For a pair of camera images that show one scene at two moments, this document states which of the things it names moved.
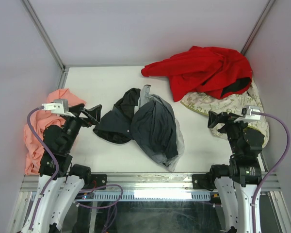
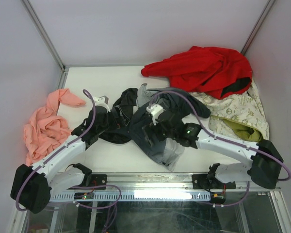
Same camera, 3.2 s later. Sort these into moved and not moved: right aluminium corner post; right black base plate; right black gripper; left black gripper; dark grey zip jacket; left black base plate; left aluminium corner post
Moved: dark grey zip jacket; left black gripper; right black gripper
Not moved: left aluminium corner post; left black base plate; right black base plate; right aluminium corner post
